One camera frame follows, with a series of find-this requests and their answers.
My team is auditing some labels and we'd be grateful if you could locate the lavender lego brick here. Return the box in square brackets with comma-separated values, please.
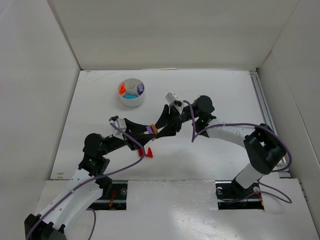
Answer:
[146, 126, 154, 134]

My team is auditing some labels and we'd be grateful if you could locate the brown arch lego piece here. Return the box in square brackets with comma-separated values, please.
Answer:
[151, 124, 159, 135]

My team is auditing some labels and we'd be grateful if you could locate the long teal lego brick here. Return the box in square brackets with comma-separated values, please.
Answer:
[124, 94, 138, 99]

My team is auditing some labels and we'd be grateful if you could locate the purple oval lego plate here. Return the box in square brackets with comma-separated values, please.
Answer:
[137, 84, 145, 96]

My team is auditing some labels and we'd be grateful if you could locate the orange lego brick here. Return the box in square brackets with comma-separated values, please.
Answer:
[118, 83, 127, 98]

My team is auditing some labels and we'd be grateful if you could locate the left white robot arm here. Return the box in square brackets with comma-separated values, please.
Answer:
[24, 116, 158, 240]

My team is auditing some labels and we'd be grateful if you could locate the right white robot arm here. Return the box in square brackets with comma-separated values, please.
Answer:
[156, 92, 291, 198]

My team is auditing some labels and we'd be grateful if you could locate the red rectangular lego brick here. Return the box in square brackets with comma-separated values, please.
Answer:
[138, 148, 146, 157]

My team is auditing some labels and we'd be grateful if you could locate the red sloped lego piece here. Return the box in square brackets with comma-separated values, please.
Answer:
[145, 147, 154, 158]

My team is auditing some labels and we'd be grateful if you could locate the white round divided container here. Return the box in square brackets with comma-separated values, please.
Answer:
[118, 78, 146, 107]

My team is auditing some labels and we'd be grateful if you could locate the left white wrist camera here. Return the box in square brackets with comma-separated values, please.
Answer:
[109, 116, 127, 139]

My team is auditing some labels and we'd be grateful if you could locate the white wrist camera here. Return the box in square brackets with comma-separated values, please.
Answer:
[165, 92, 185, 114]
[109, 116, 127, 139]

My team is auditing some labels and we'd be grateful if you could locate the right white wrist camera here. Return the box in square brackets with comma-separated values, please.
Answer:
[165, 92, 185, 114]

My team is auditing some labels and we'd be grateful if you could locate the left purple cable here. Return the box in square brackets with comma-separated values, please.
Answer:
[26, 124, 146, 240]

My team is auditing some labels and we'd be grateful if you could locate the purple cable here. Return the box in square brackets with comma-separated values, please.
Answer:
[26, 124, 146, 240]
[183, 99, 293, 204]

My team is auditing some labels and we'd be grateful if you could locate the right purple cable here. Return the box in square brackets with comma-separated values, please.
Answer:
[183, 99, 293, 204]

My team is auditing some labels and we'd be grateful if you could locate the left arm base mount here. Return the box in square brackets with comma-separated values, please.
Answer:
[89, 180, 128, 211]

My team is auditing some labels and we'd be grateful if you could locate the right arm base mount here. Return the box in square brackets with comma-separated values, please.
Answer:
[215, 180, 264, 210]

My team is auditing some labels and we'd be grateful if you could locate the aluminium rail right side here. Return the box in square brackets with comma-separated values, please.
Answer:
[249, 70, 292, 179]

